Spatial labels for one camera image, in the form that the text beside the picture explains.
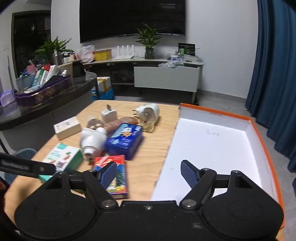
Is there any white plug with cable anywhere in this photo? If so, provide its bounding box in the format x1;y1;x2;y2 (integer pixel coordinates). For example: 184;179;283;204
132;103;161;133

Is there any black glass table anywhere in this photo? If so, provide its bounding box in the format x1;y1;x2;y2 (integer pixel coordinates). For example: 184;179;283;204
0;71;98;145

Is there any white and red plastic bag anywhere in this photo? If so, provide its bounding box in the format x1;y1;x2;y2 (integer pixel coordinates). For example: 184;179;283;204
76;45;96;63

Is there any blue plastic bag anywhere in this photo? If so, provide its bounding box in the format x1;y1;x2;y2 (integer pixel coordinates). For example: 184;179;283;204
91;88;115;101

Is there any potted plant in glass vase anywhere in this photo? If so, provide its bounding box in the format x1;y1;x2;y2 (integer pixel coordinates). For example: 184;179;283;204
135;23;167;60

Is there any white and yellow carton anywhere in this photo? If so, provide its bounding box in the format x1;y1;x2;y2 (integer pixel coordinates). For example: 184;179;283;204
96;76;111;92

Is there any black wall television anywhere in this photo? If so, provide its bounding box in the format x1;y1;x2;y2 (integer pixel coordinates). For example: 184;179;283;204
79;0;186;44

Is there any white charger plug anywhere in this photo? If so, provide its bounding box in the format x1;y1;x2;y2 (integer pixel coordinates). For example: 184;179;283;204
101;104;117;124

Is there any white router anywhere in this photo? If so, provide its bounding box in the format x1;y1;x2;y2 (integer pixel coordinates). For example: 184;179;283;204
114;45;135;60

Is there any blue curtain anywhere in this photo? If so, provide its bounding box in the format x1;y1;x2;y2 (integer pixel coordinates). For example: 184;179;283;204
245;0;296;172

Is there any blue tin box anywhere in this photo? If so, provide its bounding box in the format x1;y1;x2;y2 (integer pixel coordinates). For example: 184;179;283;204
105;123;143;161

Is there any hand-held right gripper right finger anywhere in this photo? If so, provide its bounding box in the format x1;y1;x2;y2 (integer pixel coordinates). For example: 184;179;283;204
180;160;251;209

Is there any brown tube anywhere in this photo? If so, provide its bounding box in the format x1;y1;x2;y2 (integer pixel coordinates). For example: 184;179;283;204
87;117;139;133

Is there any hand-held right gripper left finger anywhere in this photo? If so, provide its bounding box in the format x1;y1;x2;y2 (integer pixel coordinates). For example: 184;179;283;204
45;161;119;208

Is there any purple box of toiletries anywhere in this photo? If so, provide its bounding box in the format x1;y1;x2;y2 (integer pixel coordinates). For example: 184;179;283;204
15;64;72;107

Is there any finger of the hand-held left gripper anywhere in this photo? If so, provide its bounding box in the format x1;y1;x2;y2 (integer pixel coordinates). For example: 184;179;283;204
0;153;56;179

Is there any purple plastic container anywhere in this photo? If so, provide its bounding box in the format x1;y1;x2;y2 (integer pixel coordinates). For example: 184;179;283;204
0;90;18;117

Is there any pile of clear packets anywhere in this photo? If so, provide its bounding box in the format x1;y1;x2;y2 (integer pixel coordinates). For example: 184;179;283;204
158;53;204;69

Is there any black box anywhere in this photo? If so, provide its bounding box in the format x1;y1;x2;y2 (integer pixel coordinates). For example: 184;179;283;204
72;61;86;78

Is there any small beige box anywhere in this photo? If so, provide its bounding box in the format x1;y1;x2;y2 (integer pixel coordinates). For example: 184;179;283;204
53;116;82;141

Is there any dark green box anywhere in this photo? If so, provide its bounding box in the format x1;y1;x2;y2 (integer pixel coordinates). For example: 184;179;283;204
178;43;196;57

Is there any yellow box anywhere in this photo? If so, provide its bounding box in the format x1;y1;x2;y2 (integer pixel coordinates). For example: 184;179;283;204
94;49;112;61

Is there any red printed box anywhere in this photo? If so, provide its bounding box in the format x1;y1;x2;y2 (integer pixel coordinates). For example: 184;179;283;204
94;155;128;199

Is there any green and white box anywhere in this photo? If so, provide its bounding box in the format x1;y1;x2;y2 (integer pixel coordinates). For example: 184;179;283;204
38;143;84;182

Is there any potted plant in metal pot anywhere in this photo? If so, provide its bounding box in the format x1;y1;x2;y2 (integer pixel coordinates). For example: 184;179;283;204
34;37;75;67

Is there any orange box lid white inside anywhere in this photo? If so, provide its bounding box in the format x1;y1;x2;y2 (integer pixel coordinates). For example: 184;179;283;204
150;103;286;230

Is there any grey television cabinet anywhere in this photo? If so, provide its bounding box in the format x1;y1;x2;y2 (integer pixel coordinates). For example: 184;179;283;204
83;57;205;104

